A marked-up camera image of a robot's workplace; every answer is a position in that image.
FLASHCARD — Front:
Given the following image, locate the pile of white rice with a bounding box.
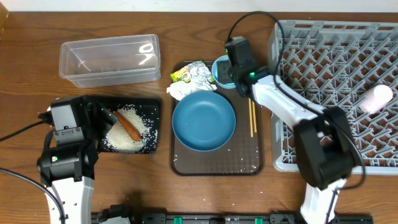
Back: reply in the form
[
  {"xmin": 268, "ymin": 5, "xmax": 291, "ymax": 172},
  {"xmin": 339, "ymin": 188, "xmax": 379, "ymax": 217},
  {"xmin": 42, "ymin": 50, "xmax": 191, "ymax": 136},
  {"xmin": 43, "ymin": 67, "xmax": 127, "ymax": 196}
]
[{"xmin": 104, "ymin": 105, "xmax": 159, "ymax": 154}]

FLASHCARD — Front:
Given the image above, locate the orange carrot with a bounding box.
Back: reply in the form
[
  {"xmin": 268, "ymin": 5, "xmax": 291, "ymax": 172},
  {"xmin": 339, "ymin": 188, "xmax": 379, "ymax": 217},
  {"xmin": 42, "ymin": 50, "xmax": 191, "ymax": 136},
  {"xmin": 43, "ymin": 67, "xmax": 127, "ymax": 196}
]
[{"xmin": 114, "ymin": 111, "xmax": 141, "ymax": 141}]

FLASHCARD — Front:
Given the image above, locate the dark blue bowl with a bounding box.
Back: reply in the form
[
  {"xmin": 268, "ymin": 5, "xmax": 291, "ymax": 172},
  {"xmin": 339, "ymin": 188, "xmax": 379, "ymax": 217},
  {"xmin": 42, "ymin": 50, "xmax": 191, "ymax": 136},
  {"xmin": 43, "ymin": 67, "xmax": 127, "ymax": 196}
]
[{"xmin": 172, "ymin": 91, "xmax": 236, "ymax": 152}]

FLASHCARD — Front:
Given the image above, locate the pink cup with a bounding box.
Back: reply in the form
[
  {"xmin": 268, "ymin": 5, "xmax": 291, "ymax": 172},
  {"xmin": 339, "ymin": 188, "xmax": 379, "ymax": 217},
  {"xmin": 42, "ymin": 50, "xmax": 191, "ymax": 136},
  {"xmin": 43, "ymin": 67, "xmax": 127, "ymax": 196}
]
[{"xmin": 359, "ymin": 85, "xmax": 393, "ymax": 114}]

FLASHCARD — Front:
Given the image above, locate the light blue cup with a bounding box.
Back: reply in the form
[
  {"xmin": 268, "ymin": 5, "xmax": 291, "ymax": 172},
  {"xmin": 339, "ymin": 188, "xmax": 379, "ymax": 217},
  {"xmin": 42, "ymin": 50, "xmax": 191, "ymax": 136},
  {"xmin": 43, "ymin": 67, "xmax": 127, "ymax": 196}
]
[{"xmin": 216, "ymin": 60, "xmax": 233, "ymax": 85}]

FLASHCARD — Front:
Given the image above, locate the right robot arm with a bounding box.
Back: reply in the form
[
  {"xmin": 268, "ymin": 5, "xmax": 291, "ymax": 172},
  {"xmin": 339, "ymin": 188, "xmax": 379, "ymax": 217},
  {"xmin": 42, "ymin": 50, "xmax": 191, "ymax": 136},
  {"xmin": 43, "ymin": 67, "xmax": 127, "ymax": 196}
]
[{"xmin": 224, "ymin": 37, "xmax": 360, "ymax": 223}]

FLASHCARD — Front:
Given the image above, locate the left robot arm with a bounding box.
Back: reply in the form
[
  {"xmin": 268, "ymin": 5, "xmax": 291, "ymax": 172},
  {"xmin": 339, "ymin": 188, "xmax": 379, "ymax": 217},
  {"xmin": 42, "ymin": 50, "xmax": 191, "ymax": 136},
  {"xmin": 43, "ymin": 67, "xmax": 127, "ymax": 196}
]
[{"xmin": 37, "ymin": 95, "xmax": 118, "ymax": 223}]

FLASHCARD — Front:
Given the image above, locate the grey dishwasher rack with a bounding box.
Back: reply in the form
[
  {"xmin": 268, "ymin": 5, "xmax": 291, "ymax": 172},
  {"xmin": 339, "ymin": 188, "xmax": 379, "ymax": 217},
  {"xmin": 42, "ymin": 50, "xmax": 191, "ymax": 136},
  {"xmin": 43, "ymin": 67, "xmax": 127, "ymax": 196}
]
[{"xmin": 268, "ymin": 20, "xmax": 397, "ymax": 175}]

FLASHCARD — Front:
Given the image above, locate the light blue small bowl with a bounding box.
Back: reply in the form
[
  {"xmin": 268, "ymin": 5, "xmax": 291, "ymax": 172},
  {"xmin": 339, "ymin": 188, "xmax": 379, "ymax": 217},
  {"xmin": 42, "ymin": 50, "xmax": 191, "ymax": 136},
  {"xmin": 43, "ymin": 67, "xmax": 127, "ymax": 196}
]
[{"xmin": 211, "ymin": 55, "xmax": 236, "ymax": 89}]

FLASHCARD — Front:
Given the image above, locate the right wooden chopstick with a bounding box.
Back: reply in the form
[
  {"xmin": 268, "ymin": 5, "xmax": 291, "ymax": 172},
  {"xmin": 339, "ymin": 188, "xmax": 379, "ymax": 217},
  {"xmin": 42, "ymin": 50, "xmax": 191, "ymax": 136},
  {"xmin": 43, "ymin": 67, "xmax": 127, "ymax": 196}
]
[{"xmin": 252, "ymin": 101, "xmax": 257, "ymax": 133}]

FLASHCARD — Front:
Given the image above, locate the wooden chopstick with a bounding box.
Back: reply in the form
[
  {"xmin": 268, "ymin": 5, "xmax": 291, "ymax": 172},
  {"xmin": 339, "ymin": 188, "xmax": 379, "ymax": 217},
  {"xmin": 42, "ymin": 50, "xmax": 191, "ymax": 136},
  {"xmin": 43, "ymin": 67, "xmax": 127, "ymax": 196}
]
[
  {"xmin": 248, "ymin": 98, "xmax": 254, "ymax": 138},
  {"xmin": 252, "ymin": 101, "xmax": 257, "ymax": 133}
]

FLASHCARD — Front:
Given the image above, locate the black rectangular tray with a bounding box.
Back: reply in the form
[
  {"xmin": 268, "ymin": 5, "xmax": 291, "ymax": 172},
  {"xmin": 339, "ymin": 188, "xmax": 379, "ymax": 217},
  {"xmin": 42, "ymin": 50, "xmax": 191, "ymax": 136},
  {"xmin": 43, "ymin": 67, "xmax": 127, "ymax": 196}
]
[{"xmin": 86, "ymin": 96, "xmax": 161, "ymax": 154}]

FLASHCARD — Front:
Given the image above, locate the left wooden chopstick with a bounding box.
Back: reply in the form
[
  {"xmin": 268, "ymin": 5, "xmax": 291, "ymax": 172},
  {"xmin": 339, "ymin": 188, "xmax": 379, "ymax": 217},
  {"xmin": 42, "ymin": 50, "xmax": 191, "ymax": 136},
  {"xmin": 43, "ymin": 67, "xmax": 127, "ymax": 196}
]
[{"xmin": 248, "ymin": 98, "xmax": 254, "ymax": 138}]

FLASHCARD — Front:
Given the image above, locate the crumpled silver foil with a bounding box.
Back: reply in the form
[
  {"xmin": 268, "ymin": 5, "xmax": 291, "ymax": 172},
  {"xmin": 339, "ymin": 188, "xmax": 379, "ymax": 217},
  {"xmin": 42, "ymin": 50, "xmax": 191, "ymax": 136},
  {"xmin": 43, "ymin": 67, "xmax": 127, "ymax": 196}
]
[{"xmin": 188, "ymin": 61, "xmax": 211, "ymax": 83}]

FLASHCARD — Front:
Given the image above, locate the clear plastic container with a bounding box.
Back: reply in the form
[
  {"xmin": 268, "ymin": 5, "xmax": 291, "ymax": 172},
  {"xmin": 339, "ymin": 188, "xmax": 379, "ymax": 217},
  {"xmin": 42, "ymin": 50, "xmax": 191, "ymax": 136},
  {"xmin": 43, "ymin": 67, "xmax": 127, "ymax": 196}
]
[{"xmin": 59, "ymin": 34, "xmax": 161, "ymax": 88}]

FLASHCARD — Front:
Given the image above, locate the yellow green snack wrapper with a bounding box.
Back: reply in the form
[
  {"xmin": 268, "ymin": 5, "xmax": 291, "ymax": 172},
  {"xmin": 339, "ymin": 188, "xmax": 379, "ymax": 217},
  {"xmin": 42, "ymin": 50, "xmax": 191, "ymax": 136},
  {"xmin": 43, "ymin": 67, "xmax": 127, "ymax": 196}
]
[{"xmin": 170, "ymin": 60, "xmax": 215, "ymax": 83}]

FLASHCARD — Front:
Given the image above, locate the crumpled white tissue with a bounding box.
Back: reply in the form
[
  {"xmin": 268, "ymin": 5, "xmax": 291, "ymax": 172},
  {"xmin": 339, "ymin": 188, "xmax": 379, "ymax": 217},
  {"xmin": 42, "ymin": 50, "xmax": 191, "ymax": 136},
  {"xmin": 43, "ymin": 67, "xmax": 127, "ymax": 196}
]
[{"xmin": 166, "ymin": 81, "xmax": 217, "ymax": 101}]

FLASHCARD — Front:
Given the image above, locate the brown serving tray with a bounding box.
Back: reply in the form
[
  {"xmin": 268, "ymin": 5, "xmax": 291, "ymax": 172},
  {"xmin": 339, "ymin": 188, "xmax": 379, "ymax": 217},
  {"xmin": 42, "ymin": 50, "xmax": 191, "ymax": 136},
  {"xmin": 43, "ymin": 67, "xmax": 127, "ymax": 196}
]
[{"xmin": 170, "ymin": 86, "xmax": 264, "ymax": 176}]

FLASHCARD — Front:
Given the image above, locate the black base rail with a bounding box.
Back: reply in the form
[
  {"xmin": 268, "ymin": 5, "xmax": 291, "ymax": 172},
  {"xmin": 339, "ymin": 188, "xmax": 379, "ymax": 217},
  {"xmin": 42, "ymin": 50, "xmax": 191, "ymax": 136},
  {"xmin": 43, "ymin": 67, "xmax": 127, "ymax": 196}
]
[{"xmin": 90, "ymin": 203, "xmax": 374, "ymax": 224}]

